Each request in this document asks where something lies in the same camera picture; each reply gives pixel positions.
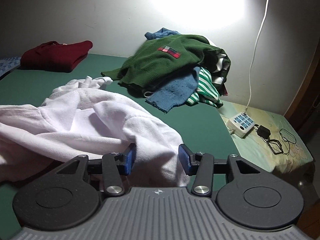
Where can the black charger adapter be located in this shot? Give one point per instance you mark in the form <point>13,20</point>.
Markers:
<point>263,132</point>

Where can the blue white patterned cloth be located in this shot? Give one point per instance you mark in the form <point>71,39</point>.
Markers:
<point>8,64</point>

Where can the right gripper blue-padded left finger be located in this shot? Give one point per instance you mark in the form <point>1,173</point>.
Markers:
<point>115,165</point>

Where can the dark green knit sweater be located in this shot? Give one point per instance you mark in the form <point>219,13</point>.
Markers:
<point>159,60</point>

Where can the white polo shirt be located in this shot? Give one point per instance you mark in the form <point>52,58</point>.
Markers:
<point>82,118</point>

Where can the folded dark red sweater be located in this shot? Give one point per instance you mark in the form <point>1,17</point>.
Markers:
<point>55,57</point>

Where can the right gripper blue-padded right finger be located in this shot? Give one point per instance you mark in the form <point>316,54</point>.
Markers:
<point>201,166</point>

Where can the blue knit garment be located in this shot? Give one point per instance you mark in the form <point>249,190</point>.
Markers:
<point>175,91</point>

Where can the green white striped shirt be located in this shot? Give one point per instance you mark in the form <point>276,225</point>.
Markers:
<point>209,87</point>

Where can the white power strip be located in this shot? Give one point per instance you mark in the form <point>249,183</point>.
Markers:
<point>241,124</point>

